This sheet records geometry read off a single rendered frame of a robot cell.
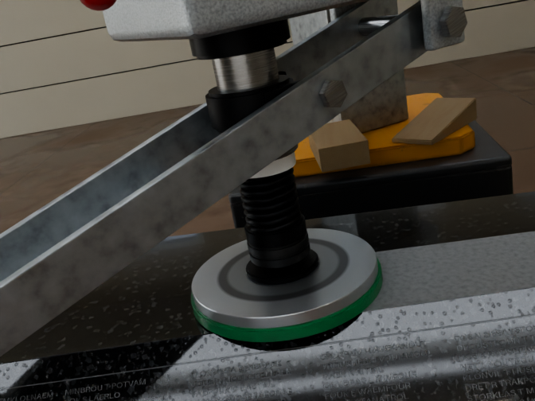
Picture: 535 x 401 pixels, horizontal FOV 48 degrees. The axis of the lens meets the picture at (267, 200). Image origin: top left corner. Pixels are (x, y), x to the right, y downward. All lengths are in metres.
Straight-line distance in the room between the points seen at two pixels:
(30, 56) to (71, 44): 0.48
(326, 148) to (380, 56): 0.57
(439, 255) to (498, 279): 0.09
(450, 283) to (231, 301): 0.23
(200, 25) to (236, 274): 0.32
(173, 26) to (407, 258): 0.39
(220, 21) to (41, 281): 0.25
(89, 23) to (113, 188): 6.45
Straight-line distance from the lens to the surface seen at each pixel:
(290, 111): 0.59
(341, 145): 1.21
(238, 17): 0.50
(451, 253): 0.74
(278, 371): 0.64
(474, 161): 1.31
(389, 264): 0.73
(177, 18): 0.50
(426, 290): 0.67
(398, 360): 0.63
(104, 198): 0.64
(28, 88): 7.47
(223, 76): 0.61
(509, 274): 0.69
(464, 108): 1.42
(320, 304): 0.61
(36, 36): 7.28
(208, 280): 0.70
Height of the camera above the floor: 1.16
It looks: 20 degrees down
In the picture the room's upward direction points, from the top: 11 degrees counter-clockwise
